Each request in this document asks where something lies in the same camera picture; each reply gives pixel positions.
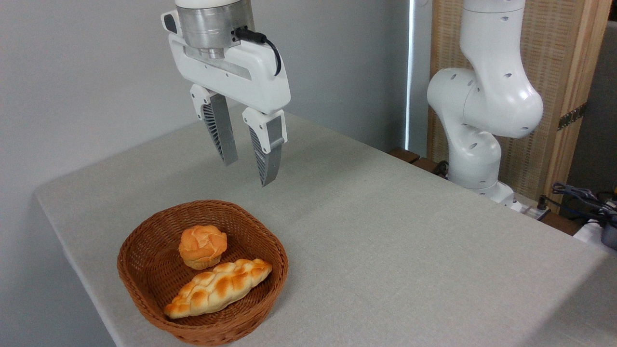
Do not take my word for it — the round orange bread roll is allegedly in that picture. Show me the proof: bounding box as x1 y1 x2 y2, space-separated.
178 225 228 270

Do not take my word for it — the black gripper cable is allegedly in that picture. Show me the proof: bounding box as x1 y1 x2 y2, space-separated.
234 27 282 77

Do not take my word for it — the brown wooden base platform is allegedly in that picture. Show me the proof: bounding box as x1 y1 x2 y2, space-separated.
388 147 585 237

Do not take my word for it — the brown woven wicker basket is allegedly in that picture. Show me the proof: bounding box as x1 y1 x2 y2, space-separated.
117 200 289 347

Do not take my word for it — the braided golden bread loaf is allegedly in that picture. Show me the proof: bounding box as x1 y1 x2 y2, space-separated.
163 258 273 320

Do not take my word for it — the bundle of dark cables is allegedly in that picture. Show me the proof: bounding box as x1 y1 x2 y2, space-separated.
537 182 617 228

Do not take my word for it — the metal screen hinge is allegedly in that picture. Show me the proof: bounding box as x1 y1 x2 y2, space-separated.
557 102 588 131

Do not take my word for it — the wooden woven screen panel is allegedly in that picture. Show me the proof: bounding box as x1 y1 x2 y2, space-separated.
428 0 613 214

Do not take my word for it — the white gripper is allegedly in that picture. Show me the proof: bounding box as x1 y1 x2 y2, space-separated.
161 9 292 187

